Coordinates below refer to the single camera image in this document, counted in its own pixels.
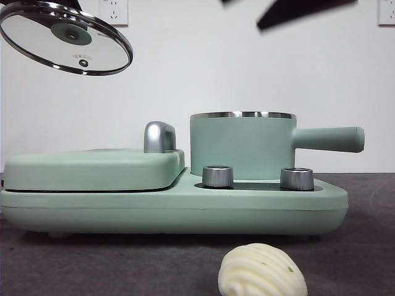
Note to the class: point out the glass lid with green knob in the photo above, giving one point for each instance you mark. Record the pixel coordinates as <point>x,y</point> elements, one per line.
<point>71,34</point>

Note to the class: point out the cream ridged steamed bun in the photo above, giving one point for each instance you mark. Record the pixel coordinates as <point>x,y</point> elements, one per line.
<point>262,271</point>

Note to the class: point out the mint green griddle lid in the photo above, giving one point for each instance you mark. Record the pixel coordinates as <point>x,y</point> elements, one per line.
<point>92,169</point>

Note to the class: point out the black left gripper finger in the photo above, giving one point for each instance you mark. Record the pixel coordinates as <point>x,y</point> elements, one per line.
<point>74,3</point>

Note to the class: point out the white wall socket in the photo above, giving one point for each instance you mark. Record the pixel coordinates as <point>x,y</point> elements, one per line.
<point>387,12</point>
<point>113,12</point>

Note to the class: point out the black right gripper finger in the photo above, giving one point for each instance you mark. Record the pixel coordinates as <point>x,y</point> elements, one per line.
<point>228,1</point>
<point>293,12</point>

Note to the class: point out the mint green breakfast machine base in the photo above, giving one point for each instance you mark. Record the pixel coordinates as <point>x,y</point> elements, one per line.
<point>154,209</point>

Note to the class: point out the silver control knob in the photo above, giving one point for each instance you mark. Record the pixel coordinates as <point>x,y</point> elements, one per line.
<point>217,177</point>
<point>297,179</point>

